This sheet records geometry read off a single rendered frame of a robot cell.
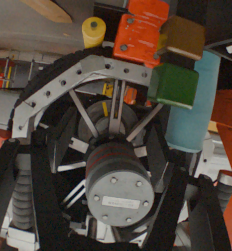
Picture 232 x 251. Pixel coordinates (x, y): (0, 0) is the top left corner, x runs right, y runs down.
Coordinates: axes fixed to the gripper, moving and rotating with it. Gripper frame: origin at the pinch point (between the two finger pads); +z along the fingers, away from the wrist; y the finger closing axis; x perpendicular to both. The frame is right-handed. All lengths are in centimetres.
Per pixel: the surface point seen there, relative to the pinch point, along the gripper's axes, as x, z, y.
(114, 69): 1.4, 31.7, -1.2
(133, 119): -30, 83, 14
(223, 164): -41, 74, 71
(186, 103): 4.5, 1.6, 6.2
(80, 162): -27.6, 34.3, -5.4
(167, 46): 9.2, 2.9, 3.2
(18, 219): -18.6, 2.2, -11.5
